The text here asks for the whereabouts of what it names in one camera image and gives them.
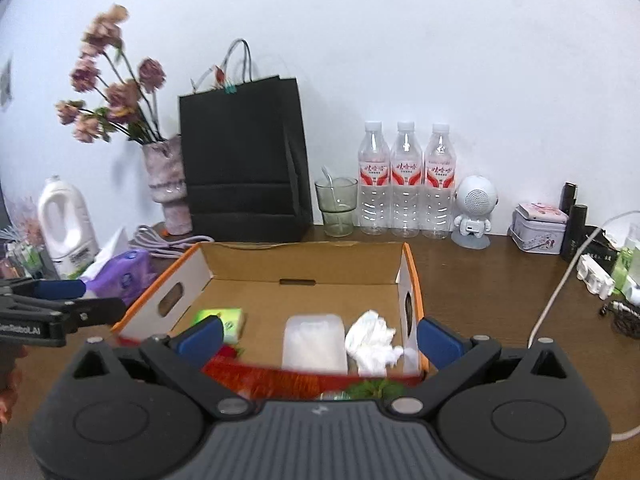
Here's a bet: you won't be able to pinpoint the white detergent bottle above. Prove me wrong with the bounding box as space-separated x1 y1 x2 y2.
37 176 99 279

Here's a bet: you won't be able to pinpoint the pale green bottle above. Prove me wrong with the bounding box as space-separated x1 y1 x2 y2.
612 222 640 291

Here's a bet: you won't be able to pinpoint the purple tissue pack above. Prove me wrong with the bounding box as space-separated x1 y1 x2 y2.
80 227 156 311

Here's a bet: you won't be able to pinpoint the green glass cup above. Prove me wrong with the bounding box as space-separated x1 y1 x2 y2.
315 176 359 237

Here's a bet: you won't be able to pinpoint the white spoon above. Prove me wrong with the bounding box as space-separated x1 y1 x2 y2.
321 165 346 208

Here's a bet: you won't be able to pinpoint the white robot-shaped speaker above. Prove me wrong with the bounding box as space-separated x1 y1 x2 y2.
451 175 497 250

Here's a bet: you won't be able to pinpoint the lilac coiled cable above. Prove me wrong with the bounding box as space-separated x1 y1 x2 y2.
134 225 216 260

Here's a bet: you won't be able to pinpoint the pale dried bouquet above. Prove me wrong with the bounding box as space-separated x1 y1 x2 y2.
0 197 48 281

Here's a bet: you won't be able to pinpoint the green tissue packet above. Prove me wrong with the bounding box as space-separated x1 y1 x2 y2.
194 307 247 345

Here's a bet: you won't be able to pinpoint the dried pink flowers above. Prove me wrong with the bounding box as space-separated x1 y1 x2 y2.
55 4 168 145

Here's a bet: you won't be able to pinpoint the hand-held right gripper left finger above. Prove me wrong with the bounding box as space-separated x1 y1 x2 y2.
74 316 251 418

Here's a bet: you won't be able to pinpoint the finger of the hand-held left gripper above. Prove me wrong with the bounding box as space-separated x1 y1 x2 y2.
0 278 87 307
47 297 126 335

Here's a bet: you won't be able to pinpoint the black cable connector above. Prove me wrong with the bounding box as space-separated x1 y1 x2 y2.
600 300 640 337

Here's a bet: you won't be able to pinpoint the clear red-label water bottle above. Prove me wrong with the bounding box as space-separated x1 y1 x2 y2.
423 123 458 239
357 121 391 236
390 121 425 238

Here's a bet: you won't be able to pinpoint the red and teal bag tag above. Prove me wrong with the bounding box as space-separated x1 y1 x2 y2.
215 62 238 96

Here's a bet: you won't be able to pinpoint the mottled pink vase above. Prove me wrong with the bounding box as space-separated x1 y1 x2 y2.
142 135 193 236

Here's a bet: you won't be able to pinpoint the white translucent plastic container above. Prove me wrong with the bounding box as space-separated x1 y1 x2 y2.
282 312 348 375

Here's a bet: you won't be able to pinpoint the short black tube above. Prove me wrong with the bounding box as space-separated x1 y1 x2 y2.
560 182 580 216

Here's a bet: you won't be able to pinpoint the crumpled white tissue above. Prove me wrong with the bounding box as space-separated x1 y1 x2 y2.
345 310 405 377

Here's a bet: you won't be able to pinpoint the white power strip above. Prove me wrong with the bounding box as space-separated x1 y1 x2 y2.
577 255 616 300

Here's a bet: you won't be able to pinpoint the person's left hand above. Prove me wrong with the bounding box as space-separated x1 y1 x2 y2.
0 347 25 426

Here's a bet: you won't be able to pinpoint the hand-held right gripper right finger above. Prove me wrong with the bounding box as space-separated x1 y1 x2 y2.
391 316 568 415

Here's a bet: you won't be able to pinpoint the orange-edged cardboard box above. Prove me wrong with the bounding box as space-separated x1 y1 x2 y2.
111 241 430 401

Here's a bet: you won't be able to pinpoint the white cable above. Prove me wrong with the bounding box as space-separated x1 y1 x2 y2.
527 211 640 441

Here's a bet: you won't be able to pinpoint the floral tin box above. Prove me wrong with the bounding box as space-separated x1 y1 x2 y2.
509 202 570 255

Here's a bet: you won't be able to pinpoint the tall black tube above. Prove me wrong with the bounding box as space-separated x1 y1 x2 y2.
561 204 589 262

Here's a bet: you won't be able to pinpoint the small black box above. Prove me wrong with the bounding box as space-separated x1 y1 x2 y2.
585 230 621 266

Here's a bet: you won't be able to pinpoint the black paper bag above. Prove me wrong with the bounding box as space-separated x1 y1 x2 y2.
179 39 315 243

